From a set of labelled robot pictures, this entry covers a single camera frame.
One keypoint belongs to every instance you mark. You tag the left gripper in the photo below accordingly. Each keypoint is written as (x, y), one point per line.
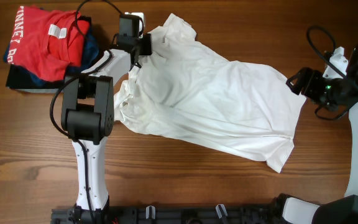
(146, 43)

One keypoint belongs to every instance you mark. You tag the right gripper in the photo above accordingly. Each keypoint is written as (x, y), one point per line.
(305, 82)

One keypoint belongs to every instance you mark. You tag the white t-shirt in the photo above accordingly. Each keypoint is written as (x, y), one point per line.
(184, 90)

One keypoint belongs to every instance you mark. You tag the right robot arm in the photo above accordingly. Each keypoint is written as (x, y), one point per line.
(336, 86)

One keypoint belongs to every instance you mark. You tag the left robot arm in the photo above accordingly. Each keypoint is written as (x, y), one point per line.
(88, 117)

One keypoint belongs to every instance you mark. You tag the red folded t-shirt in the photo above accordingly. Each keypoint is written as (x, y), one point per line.
(46, 43)

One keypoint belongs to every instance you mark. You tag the black folded garment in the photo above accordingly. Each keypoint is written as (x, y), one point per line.
(20, 79)

